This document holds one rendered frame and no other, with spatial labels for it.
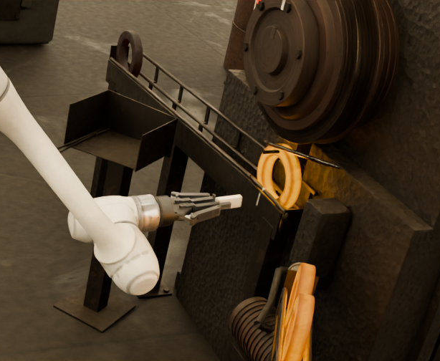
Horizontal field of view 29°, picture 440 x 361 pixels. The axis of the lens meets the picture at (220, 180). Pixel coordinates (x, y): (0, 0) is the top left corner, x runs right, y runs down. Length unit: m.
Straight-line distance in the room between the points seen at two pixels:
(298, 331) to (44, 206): 1.94
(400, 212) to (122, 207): 0.66
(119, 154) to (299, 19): 0.82
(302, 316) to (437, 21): 0.76
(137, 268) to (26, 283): 1.22
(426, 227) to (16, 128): 0.95
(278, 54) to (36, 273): 1.36
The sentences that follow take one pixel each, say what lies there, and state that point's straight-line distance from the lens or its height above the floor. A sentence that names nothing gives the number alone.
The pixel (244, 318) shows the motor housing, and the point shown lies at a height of 0.51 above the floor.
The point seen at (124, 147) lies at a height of 0.60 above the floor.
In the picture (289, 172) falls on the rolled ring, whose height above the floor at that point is 0.80.
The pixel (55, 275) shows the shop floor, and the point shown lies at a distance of 3.11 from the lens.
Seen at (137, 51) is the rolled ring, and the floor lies 0.72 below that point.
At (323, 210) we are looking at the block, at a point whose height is 0.80.
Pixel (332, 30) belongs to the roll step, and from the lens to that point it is 2.08.
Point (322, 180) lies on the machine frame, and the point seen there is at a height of 0.80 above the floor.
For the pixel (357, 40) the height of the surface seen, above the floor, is 1.22.
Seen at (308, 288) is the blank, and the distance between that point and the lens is 1.89.
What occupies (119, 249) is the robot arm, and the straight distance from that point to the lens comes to 1.87.
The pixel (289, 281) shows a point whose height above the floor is 0.69.
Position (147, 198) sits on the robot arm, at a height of 0.77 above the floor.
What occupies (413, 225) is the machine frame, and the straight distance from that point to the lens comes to 2.05.
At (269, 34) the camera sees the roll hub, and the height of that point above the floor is 1.15.
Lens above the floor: 1.74
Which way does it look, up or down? 26 degrees down
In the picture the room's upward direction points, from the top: 14 degrees clockwise
